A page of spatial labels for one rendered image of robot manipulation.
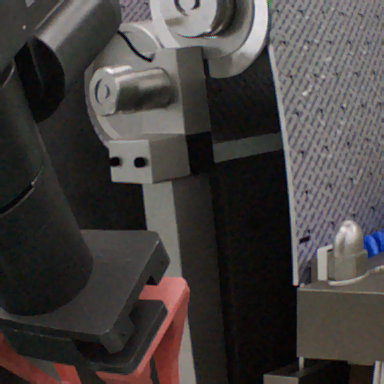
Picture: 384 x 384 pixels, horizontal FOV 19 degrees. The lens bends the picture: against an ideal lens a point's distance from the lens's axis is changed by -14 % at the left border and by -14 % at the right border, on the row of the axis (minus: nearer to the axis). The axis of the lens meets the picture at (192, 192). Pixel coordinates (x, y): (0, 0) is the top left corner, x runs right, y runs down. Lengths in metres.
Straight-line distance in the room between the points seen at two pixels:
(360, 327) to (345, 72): 0.24
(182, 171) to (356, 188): 0.14
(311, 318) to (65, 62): 0.42
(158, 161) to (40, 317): 0.44
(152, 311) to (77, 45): 0.12
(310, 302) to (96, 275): 0.38
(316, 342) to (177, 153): 0.19
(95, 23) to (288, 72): 0.42
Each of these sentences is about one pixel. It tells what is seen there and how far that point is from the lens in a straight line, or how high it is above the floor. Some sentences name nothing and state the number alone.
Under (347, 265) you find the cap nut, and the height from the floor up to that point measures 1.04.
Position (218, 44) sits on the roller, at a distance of 0.93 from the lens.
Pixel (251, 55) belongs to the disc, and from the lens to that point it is 0.91.
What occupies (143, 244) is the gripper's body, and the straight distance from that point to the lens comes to 0.50.
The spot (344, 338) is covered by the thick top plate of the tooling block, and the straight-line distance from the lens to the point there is 0.84.
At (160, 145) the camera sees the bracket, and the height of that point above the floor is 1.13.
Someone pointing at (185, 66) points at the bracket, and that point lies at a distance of 0.93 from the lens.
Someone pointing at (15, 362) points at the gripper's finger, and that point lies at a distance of 0.54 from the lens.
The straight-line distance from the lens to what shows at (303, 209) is 0.91.
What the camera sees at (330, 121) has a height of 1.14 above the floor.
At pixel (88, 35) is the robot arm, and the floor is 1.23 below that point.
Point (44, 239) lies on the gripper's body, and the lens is 0.47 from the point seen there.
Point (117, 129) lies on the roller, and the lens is 1.06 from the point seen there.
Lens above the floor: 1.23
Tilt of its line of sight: 8 degrees down
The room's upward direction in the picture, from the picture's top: 6 degrees counter-clockwise
